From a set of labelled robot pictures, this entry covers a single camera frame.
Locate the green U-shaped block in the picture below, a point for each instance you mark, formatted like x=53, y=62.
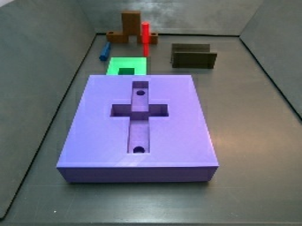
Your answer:
x=127, y=66

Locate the black angle fixture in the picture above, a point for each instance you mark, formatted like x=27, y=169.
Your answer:
x=193, y=56

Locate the brown T-shaped block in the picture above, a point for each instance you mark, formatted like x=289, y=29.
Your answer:
x=131, y=28

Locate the blue peg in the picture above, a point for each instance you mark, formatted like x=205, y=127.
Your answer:
x=105, y=52

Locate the red peg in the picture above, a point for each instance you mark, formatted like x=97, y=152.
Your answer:
x=145, y=37

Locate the purple board with cross slot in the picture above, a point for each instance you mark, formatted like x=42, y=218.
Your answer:
x=138, y=132

